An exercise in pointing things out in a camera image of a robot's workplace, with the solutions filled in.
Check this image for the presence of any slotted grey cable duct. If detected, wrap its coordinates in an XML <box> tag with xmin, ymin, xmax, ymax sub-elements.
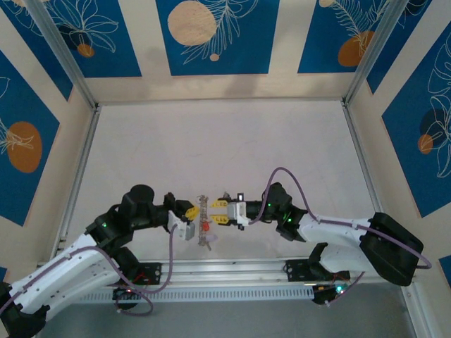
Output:
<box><xmin>75</xmin><ymin>284</ymin><xmax>318</xmax><ymax>306</ymax></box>

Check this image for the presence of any aluminium frame leg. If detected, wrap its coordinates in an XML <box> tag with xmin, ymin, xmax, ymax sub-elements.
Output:
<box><xmin>400</xmin><ymin>281</ymin><xmax>426</xmax><ymax>338</ymax></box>

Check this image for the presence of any large silver keyring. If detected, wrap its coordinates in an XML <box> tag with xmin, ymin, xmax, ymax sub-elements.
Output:
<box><xmin>196</xmin><ymin>194</ymin><xmax>214</xmax><ymax>251</ymax></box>

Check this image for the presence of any aluminium frame post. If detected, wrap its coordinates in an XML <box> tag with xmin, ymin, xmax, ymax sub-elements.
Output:
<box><xmin>24</xmin><ymin>0</ymin><xmax>99</xmax><ymax>108</ymax></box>
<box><xmin>343</xmin><ymin>0</ymin><xmax>412</xmax><ymax>106</ymax></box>

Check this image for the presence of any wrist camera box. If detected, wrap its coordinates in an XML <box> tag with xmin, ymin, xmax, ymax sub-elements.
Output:
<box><xmin>167</xmin><ymin>210</ymin><xmax>197</xmax><ymax>242</ymax></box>
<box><xmin>227</xmin><ymin>192</ymin><xmax>252</xmax><ymax>232</ymax></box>

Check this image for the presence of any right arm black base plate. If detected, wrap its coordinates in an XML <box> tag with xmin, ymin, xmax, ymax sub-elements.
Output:
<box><xmin>284</xmin><ymin>259</ymin><xmax>352</xmax><ymax>282</ymax></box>

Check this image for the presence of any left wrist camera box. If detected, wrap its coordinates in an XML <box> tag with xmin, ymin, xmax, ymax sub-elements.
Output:
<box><xmin>167</xmin><ymin>210</ymin><xmax>197</xmax><ymax>242</ymax></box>

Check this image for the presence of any aluminium mounting rail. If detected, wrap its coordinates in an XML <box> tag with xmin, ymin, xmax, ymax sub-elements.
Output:
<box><xmin>75</xmin><ymin>255</ymin><xmax>419</xmax><ymax>293</ymax></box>

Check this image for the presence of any aluminium table side rail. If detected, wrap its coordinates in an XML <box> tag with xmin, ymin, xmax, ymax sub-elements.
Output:
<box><xmin>56</xmin><ymin>104</ymin><xmax>101</xmax><ymax>253</ymax></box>
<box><xmin>341</xmin><ymin>100</ymin><xmax>397</xmax><ymax>254</ymax></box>

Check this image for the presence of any controller board with green light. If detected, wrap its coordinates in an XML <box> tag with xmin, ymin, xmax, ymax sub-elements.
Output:
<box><xmin>112</xmin><ymin>287</ymin><xmax>142</xmax><ymax>300</ymax></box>
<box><xmin>311</xmin><ymin>283</ymin><xmax>348</xmax><ymax>306</ymax></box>

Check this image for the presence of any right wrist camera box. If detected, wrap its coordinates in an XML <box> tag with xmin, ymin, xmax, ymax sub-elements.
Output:
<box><xmin>227</xmin><ymin>192</ymin><xmax>252</xmax><ymax>232</ymax></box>

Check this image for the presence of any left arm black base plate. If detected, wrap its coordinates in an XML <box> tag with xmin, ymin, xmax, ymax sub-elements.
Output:
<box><xmin>135</xmin><ymin>262</ymin><xmax>162</xmax><ymax>286</ymax></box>

